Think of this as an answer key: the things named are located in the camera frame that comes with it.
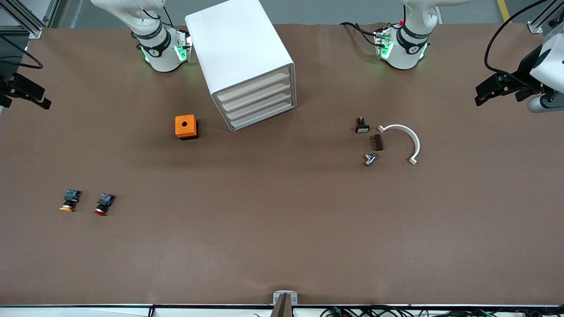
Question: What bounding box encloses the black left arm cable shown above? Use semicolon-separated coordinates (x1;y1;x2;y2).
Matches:
484;0;549;75

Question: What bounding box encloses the white curved plastic bracket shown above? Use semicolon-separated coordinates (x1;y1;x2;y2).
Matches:
378;124;421;166

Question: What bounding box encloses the brown table mat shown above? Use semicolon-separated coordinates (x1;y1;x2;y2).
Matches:
0;22;564;306

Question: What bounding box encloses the aluminium frame extrusion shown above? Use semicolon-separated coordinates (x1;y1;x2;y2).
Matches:
0;0;60;39
527;0;564;35

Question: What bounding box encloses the black arm base cable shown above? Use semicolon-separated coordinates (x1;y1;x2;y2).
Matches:
339;21;384;47

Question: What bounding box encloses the orange push button enclosure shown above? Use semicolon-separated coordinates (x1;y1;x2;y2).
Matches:
175;114;199;141

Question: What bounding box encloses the white plastic drawer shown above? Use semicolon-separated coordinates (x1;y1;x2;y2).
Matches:
228;97;297;132
219;77;293;114
215;67;292;105
224;87;295;123

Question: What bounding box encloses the white drawer cabinet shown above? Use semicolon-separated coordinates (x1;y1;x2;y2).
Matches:
185;0;297;133

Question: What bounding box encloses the white table edge rail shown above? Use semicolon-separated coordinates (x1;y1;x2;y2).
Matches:
0;304;564;317

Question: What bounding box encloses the black cable bundle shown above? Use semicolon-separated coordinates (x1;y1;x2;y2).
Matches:
322;305;564;317

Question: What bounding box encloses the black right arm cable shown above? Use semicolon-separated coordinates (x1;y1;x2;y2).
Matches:
0;35;44;70

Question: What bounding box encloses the yellow mushroom push button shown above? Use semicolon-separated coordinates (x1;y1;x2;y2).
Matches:
59;189;82;213

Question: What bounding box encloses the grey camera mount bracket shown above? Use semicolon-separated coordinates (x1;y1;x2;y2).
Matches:
270;290;298;317

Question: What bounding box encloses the red mushroom push button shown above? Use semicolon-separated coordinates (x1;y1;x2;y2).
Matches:
93;193;116;217

